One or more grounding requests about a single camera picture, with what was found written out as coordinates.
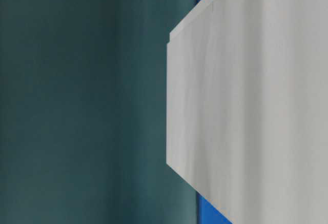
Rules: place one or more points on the white base block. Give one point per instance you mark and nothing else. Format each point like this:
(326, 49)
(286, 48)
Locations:
(247, 108)

